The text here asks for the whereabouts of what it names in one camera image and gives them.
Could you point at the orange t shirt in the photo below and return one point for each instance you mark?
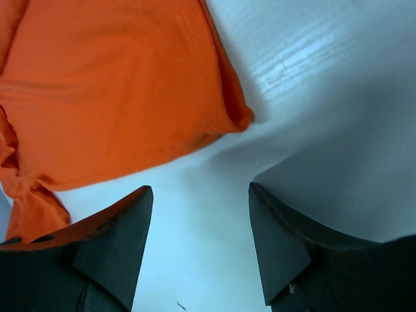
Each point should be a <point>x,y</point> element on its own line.
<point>96,90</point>

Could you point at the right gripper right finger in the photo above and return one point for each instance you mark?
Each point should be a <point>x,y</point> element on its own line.
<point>307,266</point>

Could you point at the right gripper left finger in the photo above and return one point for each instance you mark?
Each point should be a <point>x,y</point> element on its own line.
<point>91,265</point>

